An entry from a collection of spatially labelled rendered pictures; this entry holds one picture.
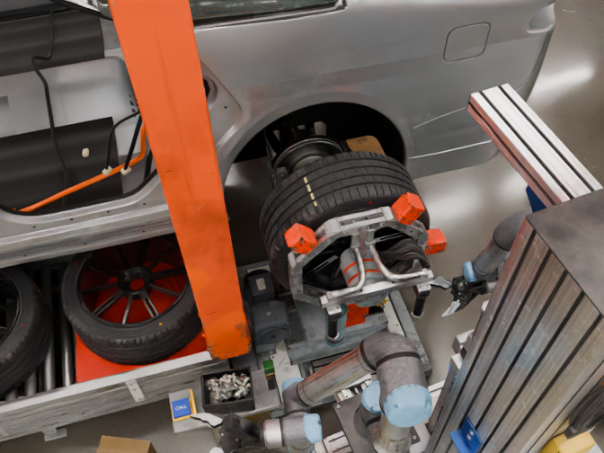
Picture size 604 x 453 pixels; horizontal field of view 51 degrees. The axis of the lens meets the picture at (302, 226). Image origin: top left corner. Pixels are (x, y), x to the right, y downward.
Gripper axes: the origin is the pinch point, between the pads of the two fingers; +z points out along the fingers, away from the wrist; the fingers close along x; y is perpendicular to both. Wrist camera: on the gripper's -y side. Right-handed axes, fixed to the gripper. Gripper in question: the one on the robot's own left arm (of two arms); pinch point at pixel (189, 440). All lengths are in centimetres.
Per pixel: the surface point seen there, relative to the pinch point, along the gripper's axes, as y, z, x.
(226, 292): 14, -11, 61
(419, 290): 21, -79, 57
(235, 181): 95, -13, 215
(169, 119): -68, -6, 49
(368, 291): 18, -60, 57
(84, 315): 61, 55, 96
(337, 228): 2, -52, 73
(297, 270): 21, -37, 72
